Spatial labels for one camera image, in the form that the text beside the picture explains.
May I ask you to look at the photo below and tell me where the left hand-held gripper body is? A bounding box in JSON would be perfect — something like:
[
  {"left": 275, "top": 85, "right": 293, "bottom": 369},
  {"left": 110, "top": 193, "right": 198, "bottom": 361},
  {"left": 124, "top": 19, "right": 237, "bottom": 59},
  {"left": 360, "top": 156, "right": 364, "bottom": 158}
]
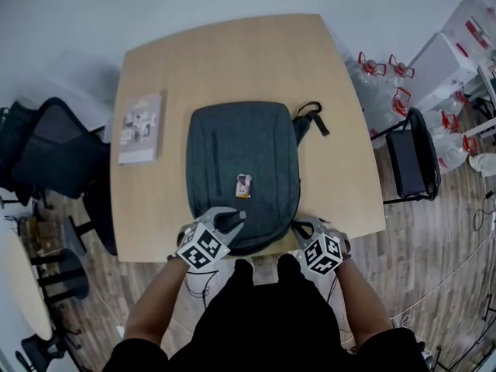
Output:
[{"left": 176, "top": 206, "right": 233, "bottom": 274}]

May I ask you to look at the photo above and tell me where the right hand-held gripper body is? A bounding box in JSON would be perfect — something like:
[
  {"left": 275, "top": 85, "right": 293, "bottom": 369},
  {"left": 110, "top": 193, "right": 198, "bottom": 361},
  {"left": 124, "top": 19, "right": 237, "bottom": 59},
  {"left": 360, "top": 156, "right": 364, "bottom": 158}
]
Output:
[{"left": 296, "top": 216, "right": 346, "bottom": 277}]

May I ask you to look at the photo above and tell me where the dark grey backpack bag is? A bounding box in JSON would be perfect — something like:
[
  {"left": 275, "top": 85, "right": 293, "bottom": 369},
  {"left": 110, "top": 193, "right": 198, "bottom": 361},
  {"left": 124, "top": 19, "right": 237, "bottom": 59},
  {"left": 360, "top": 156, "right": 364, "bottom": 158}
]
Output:
[{"left": 185, "top": 100, "right": 331, "bottom": 256}]

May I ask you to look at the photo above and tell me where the person's right forearm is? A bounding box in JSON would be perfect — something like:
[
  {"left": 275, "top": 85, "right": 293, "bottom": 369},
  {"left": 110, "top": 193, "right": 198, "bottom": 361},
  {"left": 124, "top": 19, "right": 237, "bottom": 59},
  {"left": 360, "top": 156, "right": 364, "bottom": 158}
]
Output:
[{"left": 336, "top": 257, "right": 393, "bottom": 346}]

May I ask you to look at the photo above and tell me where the person's left forearm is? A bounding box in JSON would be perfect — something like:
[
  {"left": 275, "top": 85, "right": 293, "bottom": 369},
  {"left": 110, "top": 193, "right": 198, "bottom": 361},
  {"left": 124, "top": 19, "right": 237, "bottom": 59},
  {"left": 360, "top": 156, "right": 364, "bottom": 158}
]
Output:
[{"left": 122, "top": 257, "right": 191, "bottom": 354}]

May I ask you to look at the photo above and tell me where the small snack packet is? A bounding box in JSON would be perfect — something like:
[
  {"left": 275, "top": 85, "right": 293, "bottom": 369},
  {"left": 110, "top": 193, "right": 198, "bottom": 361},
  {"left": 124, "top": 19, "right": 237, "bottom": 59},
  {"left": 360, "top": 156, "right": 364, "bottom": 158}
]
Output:
[{"left": 235, "top": 173, "right": 253, "bottom": 199}]

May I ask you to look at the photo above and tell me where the person's black clothing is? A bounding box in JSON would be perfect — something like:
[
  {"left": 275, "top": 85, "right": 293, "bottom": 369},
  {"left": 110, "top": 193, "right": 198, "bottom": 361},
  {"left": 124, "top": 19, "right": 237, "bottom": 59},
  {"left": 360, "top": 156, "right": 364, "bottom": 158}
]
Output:
[{"left": 101, "top": 253, "right": 429, "bottom": 372}]

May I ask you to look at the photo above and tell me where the black folding chair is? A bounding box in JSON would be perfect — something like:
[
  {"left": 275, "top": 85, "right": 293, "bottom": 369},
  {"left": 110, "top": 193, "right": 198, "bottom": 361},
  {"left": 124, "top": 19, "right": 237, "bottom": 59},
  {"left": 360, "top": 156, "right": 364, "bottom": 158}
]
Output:
[{"left": 370, "top": 106, "right": 443, "bottom": 205}]

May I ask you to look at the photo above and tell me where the grey booklet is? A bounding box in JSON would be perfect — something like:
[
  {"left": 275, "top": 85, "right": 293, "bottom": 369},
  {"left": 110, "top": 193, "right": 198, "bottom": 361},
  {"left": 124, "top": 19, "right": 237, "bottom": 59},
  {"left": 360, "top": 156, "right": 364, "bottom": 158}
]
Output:
[{"left": 117, "top": 91, "right": 164, "bottom": 167}]

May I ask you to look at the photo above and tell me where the group of clear water jugs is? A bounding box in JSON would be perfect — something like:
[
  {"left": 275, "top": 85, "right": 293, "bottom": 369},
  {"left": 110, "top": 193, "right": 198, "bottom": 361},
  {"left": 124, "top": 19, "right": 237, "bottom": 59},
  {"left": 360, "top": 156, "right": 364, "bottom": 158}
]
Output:
[{"left": 344, "top": 50, "right": 481, "bottom": 174}]

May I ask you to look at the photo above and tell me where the black mesh office chair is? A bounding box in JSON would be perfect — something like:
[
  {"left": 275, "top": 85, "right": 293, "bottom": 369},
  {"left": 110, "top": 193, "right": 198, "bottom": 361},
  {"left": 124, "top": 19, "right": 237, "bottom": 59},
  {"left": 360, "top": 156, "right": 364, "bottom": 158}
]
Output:
[{"left": 11, "top": 97, "right": 118, "bottom": 256}]

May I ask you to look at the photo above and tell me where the round beige table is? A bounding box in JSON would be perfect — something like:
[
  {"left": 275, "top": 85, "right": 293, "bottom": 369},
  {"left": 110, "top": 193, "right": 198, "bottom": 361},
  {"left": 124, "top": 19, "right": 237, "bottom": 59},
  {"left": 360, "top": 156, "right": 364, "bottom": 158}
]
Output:
[{"left": 0, "top": 229, "right": 53, "bottom": 341}]

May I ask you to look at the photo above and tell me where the white cabinet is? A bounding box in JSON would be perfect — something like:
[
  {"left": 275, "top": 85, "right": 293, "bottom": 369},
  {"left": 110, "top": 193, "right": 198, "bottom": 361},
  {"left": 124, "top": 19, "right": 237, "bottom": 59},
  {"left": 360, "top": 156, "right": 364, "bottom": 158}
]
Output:
[{"left": 406, "top": 0, "right": 496, "bottom": 112}]

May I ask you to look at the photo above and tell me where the white desk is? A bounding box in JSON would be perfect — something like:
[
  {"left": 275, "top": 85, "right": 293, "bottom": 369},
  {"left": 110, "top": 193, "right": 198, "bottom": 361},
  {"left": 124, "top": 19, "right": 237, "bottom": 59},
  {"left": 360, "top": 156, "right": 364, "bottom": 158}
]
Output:
[{"left": 463, "top": 60, "right": 496, "bottom": 141}]

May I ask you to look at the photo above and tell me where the black cable under table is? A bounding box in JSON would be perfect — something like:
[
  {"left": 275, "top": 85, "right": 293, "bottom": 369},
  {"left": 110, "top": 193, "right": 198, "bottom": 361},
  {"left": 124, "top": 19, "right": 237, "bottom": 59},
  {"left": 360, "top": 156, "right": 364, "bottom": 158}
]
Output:
[{"left": 184, "top": 269, "right": 220, "bottom": 309}]

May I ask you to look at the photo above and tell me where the white floor cable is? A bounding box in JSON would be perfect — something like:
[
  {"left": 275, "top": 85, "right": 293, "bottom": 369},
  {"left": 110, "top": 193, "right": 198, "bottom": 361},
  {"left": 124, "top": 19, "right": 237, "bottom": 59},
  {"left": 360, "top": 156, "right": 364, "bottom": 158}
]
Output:
[{"left": 387, "top": 211, "right": 496, "bottom": 327}]

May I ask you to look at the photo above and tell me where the black floor cable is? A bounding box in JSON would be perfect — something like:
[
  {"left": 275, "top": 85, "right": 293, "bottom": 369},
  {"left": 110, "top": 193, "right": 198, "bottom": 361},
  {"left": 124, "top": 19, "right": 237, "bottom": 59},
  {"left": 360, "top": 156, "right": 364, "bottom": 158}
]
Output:
[{"left": 473, "top": 191, "right": 496, "bottom": 233}]

